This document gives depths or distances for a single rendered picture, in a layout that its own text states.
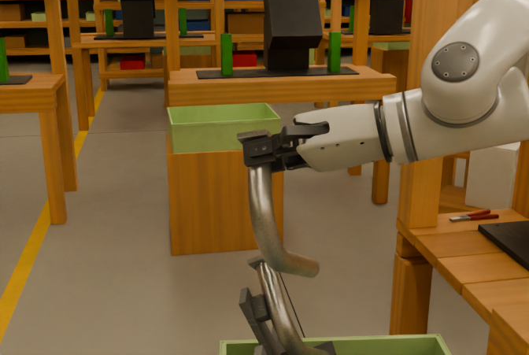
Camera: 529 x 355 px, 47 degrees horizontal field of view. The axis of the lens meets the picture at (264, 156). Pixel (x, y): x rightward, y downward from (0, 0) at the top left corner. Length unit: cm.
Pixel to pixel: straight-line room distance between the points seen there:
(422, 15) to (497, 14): 106
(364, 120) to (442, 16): 105
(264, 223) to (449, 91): 27
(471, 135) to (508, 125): 4
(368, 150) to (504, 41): 19
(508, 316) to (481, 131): 81
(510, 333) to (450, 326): 168
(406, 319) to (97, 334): 155
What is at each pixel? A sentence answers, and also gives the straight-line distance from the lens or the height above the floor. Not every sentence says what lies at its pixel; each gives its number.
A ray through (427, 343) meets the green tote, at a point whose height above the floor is 95.
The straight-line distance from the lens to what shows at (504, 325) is 145.
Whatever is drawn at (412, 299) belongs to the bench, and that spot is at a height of 64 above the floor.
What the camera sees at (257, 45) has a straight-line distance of 1079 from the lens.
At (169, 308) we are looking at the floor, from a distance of 314.
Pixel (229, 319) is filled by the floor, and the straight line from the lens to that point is 303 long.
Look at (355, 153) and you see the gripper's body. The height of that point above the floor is 141.
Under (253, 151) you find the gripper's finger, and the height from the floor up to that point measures 141.
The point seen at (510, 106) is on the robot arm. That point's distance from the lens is 71.
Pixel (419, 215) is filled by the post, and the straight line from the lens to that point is 186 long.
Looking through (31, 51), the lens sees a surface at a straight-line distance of 1084.
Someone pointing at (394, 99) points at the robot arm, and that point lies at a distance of 72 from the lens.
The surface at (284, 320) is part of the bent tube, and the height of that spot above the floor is 111.
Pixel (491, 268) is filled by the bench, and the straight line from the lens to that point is 170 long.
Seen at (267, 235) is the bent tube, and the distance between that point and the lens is 76.
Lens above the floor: 163
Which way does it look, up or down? 18 degrees down
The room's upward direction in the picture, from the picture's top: straight up
